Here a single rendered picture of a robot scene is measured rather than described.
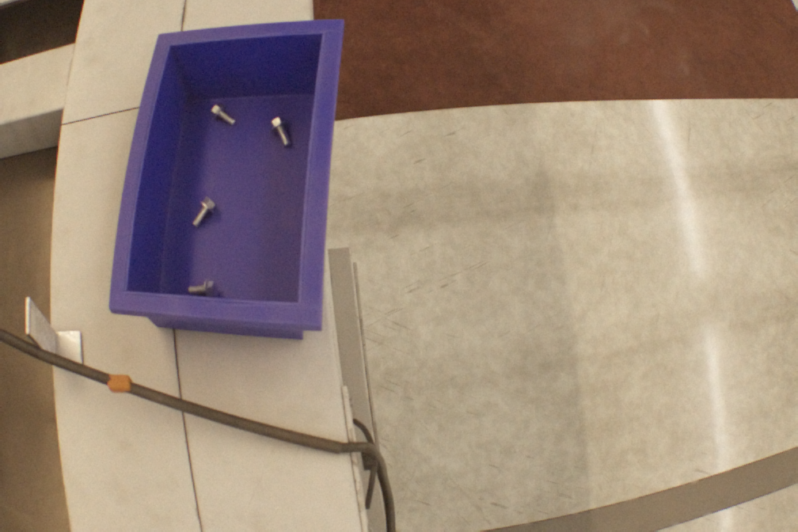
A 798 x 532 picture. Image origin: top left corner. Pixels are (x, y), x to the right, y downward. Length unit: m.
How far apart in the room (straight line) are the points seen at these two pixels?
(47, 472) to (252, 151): 0.35
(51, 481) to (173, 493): 0.16
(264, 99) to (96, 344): 0.25
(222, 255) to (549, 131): 1.11
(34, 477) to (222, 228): 0.30
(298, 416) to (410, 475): 0.85
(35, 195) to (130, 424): 0.28
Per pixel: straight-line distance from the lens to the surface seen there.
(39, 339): 0.72
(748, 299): 1.74
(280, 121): 0.78
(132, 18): 0.91
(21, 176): 0.94
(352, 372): 1.15
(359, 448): 0.69
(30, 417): 0.83
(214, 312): 0.65
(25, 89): 0.91
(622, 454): 1.59
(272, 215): 0.76
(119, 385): 0.69
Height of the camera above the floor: 1.51
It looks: 64 degrees down
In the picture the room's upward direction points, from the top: 1 degrees counter-clockwise
